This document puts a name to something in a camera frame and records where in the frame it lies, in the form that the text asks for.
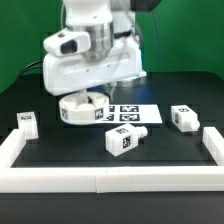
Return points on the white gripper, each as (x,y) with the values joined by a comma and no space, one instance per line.
(73,73)

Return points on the white round stool seat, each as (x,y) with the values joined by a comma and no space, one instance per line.
(84,108)

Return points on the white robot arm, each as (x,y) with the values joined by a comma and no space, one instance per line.
(100,44)

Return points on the white marker sheet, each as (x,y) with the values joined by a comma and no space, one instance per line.
(133,113)

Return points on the white U-shaped fence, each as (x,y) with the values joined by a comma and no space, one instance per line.
(101,180)

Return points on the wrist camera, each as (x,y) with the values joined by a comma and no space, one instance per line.
(67,42)

